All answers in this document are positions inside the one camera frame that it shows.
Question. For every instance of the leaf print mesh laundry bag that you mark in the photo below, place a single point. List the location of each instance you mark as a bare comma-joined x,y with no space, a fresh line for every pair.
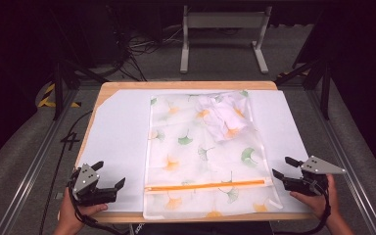
189,156

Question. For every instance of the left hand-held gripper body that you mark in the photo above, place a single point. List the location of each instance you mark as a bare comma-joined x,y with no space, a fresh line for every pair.
85,184

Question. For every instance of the yellow black hazard tape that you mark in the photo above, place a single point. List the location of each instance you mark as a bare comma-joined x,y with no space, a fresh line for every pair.
47,94

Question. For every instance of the person's right hand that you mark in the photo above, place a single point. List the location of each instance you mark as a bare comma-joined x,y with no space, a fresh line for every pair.
318,200

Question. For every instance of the person's left hand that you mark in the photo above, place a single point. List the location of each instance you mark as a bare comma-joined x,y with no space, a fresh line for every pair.
73,213

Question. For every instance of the crumpled white cloth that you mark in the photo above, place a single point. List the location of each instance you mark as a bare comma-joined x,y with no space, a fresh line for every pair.
225,119

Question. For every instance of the aluminium rail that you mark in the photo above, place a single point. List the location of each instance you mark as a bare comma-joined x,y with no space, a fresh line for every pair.
36,163
334,138

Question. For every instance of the white metal stand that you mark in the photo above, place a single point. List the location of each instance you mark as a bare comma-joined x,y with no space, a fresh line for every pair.
223,19

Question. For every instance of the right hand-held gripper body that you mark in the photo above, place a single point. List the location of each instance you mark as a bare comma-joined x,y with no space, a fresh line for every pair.
310,178

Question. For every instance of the black metal stand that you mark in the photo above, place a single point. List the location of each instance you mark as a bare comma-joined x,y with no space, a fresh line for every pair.
58,91
324,93

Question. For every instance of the white paper sheet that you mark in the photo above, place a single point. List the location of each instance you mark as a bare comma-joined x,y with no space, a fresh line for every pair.
120,137

